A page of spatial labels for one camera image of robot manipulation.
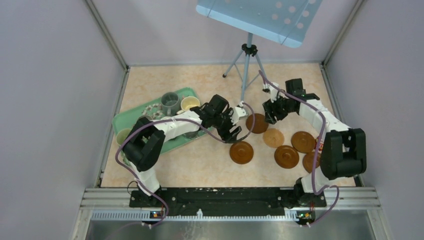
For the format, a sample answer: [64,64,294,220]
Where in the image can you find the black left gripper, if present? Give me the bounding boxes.
[212,107,242,143]

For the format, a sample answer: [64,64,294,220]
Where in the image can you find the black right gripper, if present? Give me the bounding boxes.
[262,93,295,125]

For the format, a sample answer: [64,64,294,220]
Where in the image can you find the dark brown wooden coaster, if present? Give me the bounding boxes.
[229,141,254,165]

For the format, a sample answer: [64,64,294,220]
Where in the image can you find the light tan wooden coaster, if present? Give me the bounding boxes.
[262,128,285,148]

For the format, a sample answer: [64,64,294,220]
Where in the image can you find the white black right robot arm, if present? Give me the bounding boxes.
[262,77,367,206]

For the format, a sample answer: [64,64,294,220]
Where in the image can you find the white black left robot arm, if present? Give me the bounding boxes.
[121,94,247,207]

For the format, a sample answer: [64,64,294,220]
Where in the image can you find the cream cup with yellow inside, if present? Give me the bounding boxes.
[180,96,201,112]

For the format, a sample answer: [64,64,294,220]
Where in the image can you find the grey cup on tray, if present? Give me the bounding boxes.
[160,92,181,117]

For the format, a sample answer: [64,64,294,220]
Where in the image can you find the metallic grey cup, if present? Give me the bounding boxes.
[138,115,153,121]

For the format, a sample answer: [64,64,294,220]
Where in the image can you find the pale green cup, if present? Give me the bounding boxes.
[115,128,131,146]

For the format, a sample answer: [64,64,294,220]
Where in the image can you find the green floral serving tray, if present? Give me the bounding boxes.
[112,97,207,154]

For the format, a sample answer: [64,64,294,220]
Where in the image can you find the blue music stand with tripod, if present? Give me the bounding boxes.
[195,0,322,100]

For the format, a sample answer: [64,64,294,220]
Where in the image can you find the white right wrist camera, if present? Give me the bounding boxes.
[262,82,281,103]

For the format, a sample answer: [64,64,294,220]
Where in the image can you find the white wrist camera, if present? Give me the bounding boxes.
[262,82,281,103]
[231,106,248,125]

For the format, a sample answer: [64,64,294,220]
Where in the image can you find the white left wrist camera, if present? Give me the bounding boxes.
[231,106,248,125]

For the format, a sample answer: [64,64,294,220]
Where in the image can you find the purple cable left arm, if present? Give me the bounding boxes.
[114,101,257,229]

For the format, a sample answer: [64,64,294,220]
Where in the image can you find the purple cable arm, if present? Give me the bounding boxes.
[258,70,341,228]
[114,101,257,229]

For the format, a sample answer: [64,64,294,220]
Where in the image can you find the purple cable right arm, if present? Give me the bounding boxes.
[258,70,341,228]

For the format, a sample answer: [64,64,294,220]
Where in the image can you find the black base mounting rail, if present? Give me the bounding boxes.
[129,187,327,217]

